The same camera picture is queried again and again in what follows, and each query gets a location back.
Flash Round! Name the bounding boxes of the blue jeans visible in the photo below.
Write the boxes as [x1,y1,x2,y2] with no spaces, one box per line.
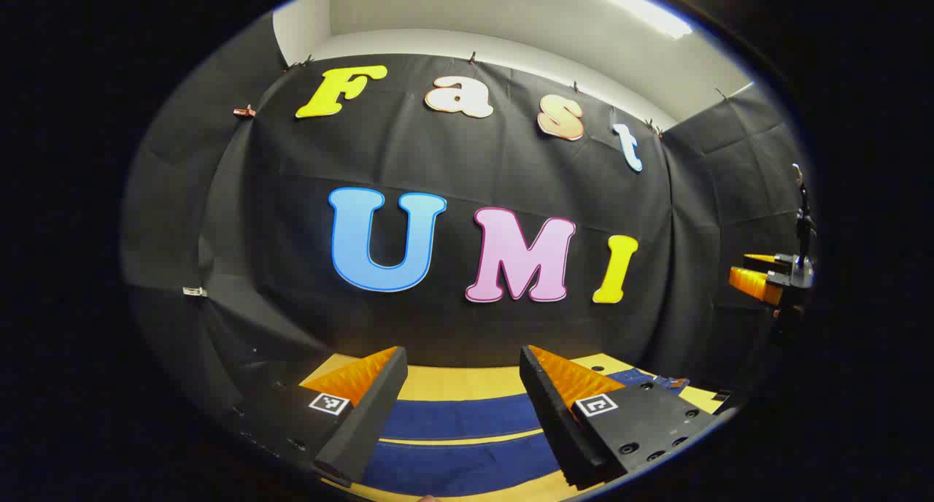
[361,368,690,497]

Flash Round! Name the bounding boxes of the black backdrop cloth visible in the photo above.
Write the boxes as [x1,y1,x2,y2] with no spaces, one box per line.
[120,13,814,415]

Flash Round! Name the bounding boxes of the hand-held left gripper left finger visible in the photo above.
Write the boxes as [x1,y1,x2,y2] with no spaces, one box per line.
[232,346,409,488]

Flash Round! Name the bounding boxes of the ceiling light strip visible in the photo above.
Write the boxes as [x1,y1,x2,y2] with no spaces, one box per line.
[562,0,694,39]

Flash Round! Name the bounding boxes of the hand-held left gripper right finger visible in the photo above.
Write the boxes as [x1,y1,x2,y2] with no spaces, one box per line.
[519,345,730,492]

